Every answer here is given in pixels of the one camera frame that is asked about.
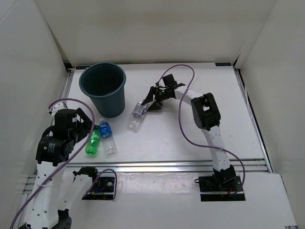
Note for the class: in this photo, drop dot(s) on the green plastic soda bottle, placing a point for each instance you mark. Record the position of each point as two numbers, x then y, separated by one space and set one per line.
93 143

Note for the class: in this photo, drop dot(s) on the white label clear bottle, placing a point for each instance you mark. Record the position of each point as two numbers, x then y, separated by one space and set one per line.
137 117

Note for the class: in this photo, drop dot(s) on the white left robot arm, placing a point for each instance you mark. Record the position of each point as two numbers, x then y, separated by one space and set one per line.
49 210

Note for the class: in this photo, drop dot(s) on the dark teal plastic bin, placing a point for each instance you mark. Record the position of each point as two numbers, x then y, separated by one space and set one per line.
104 84

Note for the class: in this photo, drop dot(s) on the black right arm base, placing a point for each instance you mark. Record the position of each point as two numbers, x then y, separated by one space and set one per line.
212 191

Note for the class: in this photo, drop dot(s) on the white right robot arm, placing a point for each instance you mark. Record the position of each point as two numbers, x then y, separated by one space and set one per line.
207 117

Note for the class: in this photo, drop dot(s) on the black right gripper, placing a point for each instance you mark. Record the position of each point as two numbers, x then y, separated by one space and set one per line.
156 106

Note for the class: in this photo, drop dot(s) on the aluminium table frame rail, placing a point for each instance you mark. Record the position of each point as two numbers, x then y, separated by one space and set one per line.
258 165

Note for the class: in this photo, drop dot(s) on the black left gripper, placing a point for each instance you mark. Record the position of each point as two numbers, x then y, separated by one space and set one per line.
85 126

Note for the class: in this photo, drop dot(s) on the blue label clear bottle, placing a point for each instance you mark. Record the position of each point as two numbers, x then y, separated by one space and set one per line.
107 139

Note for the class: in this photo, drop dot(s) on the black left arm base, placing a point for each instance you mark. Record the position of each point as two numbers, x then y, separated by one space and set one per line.
104 186

